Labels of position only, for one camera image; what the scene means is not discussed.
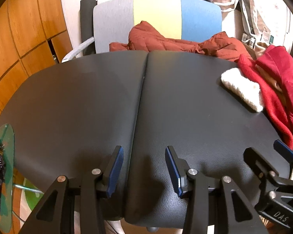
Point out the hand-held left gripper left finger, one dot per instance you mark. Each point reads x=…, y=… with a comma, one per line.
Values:
x=116, y=170

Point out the grey yellow blue chair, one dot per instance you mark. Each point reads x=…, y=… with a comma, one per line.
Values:
x=112, y=24

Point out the rust quilted jacket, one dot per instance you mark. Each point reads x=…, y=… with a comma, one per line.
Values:
x=146, y=39

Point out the white green packet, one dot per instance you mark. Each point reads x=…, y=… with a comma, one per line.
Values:
x=266, y=35

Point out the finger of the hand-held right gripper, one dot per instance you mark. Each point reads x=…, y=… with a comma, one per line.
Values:
x=258, y=163
x=283, y=148

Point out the patterned beige curtain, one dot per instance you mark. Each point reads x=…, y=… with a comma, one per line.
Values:
x=254, y=12

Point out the red wool garment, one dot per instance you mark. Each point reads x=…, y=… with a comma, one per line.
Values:
x=266, y=97

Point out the green glass side table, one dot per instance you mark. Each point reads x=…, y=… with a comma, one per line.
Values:
x=7, y=175

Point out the white knitted sweater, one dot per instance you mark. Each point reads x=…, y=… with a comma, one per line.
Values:
x=241, y=87

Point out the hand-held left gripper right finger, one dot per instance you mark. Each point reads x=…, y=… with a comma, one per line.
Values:
x=172, y=170

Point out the crimson velvet garment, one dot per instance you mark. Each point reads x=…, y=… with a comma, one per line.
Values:
x=283, y=65

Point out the wooden cabinet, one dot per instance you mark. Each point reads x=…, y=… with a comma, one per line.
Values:
x=19, y=41

